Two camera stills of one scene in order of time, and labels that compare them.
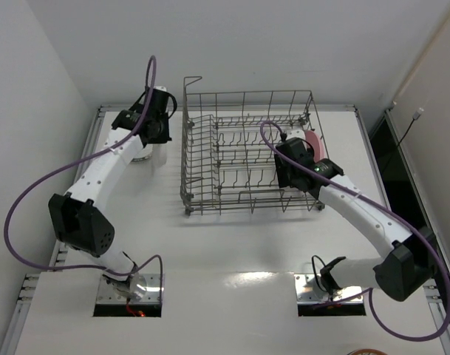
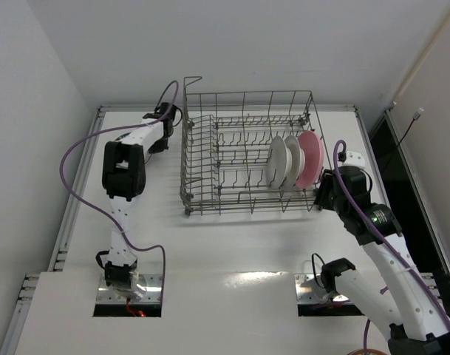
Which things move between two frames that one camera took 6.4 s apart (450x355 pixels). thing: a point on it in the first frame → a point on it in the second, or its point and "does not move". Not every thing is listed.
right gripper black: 288,173 → 324,190
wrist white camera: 295,133 → 355,159
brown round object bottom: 367,351 does not move
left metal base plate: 108,295 does not move
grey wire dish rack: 228,146 does not move
